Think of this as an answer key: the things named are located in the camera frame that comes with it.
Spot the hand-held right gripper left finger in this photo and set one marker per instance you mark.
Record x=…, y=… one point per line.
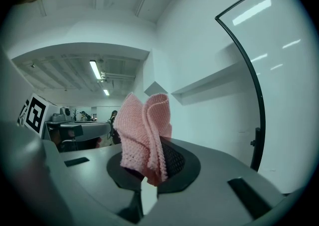
x=87, y=182

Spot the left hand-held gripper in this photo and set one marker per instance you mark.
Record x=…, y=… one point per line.
x=37, y=115

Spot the ceiling tube light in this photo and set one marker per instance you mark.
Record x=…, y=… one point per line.
x=106, y=92
x=95, y=69

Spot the whiteboard on black stand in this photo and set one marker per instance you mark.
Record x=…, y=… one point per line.
x=274, y=70

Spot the pink knitted cloth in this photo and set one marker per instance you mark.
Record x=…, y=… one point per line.
x=134, y=125

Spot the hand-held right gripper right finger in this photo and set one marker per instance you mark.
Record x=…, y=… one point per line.
x=211, y=170

